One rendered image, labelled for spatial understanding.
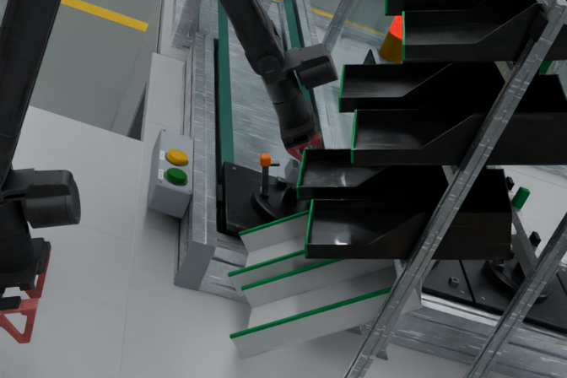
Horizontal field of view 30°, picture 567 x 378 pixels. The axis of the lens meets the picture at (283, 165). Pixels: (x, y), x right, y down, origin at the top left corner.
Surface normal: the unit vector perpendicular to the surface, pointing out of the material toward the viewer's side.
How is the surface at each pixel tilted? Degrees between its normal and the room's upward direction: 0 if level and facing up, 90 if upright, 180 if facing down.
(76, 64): 0
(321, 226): 25
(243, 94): 0
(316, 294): 45
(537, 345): 90
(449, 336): 90
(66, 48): 0
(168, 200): 90
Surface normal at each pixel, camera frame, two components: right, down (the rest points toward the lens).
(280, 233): -0.10, 0.45
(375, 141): -0.05, -0.89
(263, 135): 0.37, -0.81
